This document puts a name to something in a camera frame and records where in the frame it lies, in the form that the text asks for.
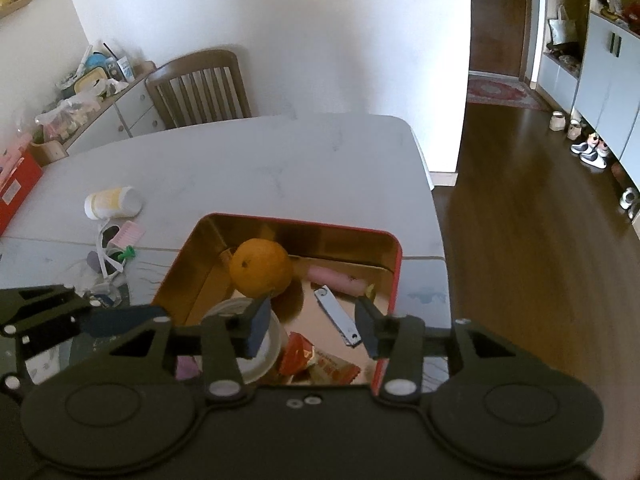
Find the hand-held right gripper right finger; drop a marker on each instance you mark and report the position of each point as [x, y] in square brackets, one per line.
[369, 330]

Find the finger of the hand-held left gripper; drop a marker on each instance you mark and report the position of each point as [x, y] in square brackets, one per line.
[125, 320]

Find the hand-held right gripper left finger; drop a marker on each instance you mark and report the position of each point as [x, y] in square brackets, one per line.
[256, 327]

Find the small blue white packet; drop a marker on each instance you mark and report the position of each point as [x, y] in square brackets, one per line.
[105, 301]

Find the silver nail clipper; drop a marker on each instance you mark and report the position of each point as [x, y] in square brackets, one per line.
[332, 312]

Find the round tin with white lid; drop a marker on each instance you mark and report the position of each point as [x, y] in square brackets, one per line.
[265, 367]

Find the red snack packet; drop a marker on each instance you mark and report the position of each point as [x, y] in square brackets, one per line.
[325, 365]

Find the red tin box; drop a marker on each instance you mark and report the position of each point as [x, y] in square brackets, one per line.
[395, 280]

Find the orange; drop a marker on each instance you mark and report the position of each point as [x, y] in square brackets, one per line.
[260, 267]

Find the clear plastic wrapper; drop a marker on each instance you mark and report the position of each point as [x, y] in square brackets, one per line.
[82, 275]

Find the pink lip balm tube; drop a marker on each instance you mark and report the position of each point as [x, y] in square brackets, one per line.
[332, 280]

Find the white sunglasses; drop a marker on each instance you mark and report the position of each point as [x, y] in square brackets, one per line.
[105, 260]

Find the small green clip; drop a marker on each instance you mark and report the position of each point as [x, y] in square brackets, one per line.
[128, 254]

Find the pink comb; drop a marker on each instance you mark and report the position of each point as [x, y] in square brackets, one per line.
[129, 232]

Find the white yellow bottle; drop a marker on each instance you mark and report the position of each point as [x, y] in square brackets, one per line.
[112, 202]

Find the blue printed table mat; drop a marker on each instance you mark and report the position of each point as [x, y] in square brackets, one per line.
[425, 280]

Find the red cardboard box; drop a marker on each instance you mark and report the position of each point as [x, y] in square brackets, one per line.
[17, 190]

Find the white sideboard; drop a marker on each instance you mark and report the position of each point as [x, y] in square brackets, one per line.
[125, 115]

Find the clear plastic bag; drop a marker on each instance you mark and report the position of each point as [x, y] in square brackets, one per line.
[67, 117]

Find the yellow green container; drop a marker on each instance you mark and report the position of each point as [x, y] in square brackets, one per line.
[90, 82]

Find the brown wooden chair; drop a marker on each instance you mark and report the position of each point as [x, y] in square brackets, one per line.
[200, 90]

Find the white tube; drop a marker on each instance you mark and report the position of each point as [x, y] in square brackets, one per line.
[125, 70]

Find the blue plastic container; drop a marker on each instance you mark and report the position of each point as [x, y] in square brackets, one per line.
[95, 62]

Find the patterned red rug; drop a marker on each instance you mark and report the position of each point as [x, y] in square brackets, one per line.
[500, 91]

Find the grey white sneaker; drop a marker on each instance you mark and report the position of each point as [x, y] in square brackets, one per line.
[582, 148]
[595, 160]

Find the beige slipper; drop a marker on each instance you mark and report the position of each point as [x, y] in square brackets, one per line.
[574, 131]
[558, 121]

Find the small white shoe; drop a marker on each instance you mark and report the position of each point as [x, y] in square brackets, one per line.
[629, 199]

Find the brown shoe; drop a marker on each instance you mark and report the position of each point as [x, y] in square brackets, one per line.
[620, 171]

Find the dark wooden door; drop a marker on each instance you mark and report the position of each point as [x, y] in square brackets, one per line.
[500, 25]

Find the white tote bag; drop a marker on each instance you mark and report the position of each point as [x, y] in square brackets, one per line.
[562, 30]

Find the wooden wall shelf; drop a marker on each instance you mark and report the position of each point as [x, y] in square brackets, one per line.
[20, 4]

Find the white wall cabinet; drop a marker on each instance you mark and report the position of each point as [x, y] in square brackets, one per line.
[605, 90]

